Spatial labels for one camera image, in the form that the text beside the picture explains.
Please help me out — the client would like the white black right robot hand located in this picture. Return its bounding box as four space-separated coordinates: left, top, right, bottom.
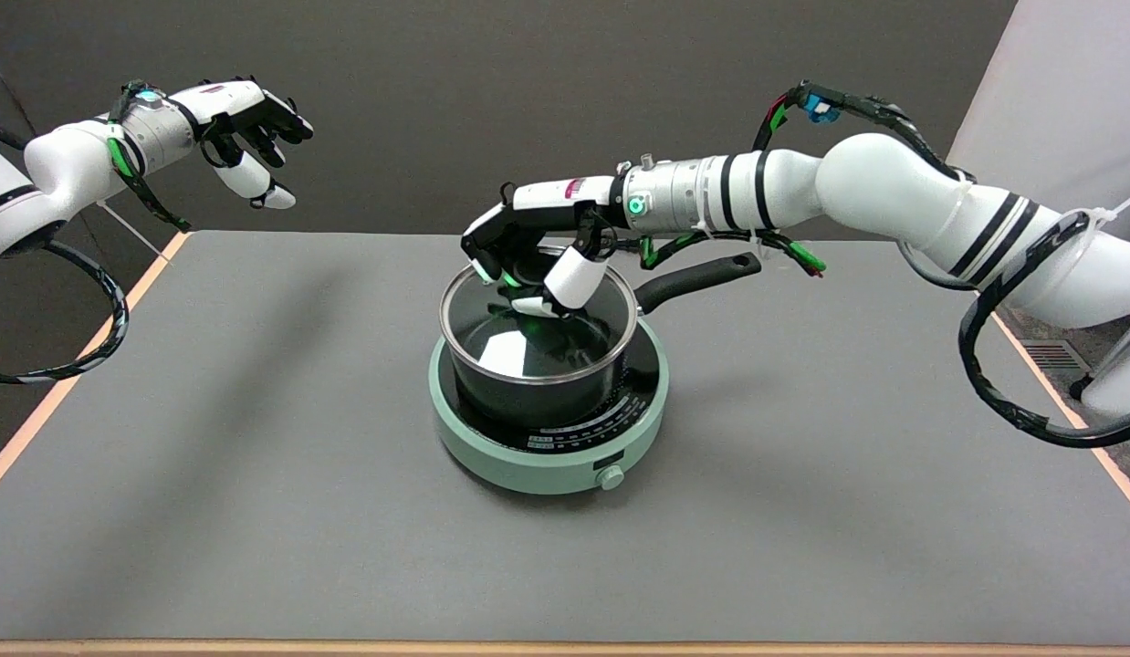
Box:
461 175 622 318

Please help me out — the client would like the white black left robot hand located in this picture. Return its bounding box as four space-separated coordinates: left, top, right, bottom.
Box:
168 77 316 212

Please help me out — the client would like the glass pot lid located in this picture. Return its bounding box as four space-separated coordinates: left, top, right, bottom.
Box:
439 263 640 385

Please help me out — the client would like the green round induction cooker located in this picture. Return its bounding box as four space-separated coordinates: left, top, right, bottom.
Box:
427 321 668 496

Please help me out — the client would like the floor vent grille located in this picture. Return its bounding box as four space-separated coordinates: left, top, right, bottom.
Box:
1021 339 1091 370

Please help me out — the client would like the grey chair leg with caster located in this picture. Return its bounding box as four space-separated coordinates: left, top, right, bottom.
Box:
1072 310 1130 402

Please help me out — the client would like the green black left wrist cable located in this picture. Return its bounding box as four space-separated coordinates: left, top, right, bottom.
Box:
106 80 194 233

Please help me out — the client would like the green black wrist cable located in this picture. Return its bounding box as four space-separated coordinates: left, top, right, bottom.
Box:
106 80 194 233
638 228 827 278

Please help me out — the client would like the black long-handled pot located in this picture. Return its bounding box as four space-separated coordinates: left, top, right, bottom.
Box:
439 253 763 428

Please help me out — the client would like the green black right wrist cable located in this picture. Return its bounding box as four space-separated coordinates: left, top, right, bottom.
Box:
638 228 827 278

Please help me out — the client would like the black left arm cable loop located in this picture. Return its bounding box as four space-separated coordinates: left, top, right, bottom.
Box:
0 239 131 385

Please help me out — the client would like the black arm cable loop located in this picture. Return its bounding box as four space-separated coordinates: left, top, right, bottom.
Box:
0 239 131 385
957 210 1130 449

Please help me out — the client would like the black cable with blue connector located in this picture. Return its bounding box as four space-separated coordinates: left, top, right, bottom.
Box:
752 80 978 184

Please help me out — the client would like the grey right arm cable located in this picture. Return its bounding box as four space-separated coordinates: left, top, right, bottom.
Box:
897 239 988 294

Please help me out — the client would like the black right arm cable loop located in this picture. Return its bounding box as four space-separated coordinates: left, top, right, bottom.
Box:
957 210 1130 449

